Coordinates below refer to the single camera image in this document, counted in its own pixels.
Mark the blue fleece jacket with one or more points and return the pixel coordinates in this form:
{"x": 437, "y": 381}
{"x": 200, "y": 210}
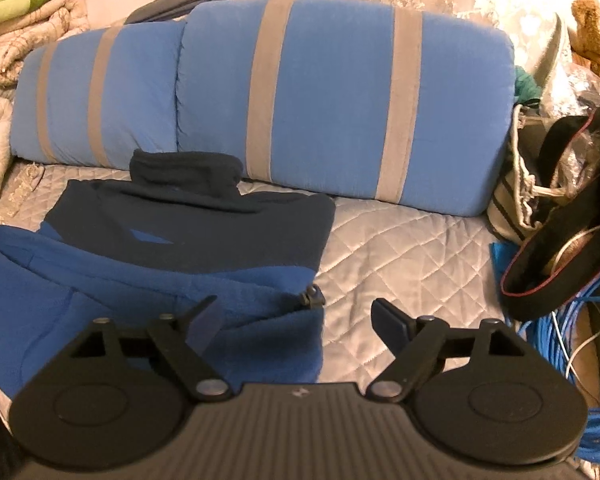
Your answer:
{"x": 130, "y": 280}

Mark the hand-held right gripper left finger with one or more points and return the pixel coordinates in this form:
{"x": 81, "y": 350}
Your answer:
{"x": 205, "y": 328}

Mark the teal cloth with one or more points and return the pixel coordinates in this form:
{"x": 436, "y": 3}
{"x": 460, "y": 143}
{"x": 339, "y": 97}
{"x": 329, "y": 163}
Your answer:
{"x": 526, "y": 85}

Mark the beige quilted blanket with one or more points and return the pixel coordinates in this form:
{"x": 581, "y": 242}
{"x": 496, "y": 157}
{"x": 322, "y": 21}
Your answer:
{"x": 25, "y": 45}

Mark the clear plastic wrap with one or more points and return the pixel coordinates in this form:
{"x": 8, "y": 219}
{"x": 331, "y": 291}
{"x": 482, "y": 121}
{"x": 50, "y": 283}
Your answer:
{"x": 575, "y": 95}

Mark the blue grey-striped pillow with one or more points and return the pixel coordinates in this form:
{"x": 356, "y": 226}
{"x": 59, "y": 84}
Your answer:
{"x": 140, "y": 95}
{"x": 340, "y": 100}

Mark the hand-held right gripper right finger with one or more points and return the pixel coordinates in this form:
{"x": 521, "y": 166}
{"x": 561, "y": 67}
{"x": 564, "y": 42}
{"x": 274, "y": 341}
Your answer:
{"x": 387, "y": 323}

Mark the brown teddy bear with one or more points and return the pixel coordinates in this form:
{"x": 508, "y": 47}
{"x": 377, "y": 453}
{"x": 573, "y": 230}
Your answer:
{"x": 595, "y": 35}

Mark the black bag with red trim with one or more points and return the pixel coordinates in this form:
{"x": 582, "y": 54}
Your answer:
{"x": 570, "y": 240}

